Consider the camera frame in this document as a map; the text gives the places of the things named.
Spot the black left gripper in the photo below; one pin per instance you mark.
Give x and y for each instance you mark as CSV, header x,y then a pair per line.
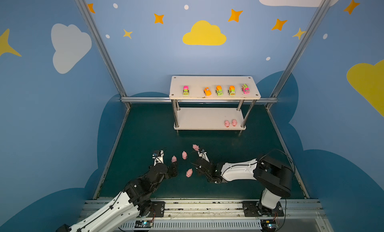
x,y
169,169

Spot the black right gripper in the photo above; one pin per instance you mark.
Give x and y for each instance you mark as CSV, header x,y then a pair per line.
x,y
202,165

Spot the orange green toy car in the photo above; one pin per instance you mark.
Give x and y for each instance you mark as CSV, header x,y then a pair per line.
x,y
219,90

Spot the pink green toy truck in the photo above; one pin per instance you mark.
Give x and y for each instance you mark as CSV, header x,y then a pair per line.
x,y
186,91

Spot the orange green toy truck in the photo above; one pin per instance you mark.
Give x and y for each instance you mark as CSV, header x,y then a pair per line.
x,y
231,91

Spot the pink green toy car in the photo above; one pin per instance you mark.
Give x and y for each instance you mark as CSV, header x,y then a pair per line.
x,y
245,89

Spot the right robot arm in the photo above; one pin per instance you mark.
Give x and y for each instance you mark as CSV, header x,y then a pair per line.
x,y
272,174

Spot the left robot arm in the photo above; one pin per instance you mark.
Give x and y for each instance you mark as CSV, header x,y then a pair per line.
x,y
133,201

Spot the white two-tier shelf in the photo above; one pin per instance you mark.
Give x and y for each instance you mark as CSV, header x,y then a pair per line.
x,y
211,118

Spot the left controller board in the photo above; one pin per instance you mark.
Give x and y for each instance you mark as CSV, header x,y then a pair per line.
x,y
143,224

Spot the controller board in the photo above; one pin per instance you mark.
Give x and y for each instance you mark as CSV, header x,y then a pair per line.
x,y
268,226
143,224

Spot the right controller board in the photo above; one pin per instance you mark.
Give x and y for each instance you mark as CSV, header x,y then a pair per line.
x,y
268,226

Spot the rear aluminium crossbar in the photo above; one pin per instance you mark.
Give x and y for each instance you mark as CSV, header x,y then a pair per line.
x,y
168,100

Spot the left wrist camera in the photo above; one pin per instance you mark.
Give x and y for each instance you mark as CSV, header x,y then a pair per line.
x,y
158,157

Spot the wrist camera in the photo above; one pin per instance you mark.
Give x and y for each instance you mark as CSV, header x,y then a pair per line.
x,y
158,157
203,154

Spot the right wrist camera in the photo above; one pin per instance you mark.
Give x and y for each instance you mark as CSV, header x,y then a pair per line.
x,y
203,154

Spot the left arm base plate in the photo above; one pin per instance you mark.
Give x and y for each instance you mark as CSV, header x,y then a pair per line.
x,y
156,210

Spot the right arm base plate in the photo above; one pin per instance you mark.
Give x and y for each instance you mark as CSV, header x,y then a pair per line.
x,y
255,209

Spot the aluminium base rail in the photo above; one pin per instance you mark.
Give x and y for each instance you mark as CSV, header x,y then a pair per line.
x,y
225,215

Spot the left aluminium frame post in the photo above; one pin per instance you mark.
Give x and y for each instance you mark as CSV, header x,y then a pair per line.
x,y
88,18

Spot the aluminium frame post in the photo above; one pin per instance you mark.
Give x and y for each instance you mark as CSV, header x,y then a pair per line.
x,y
88,18
311,29

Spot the right aluminium frame post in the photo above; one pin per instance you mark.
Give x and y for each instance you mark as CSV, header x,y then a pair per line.
x,y
311,29

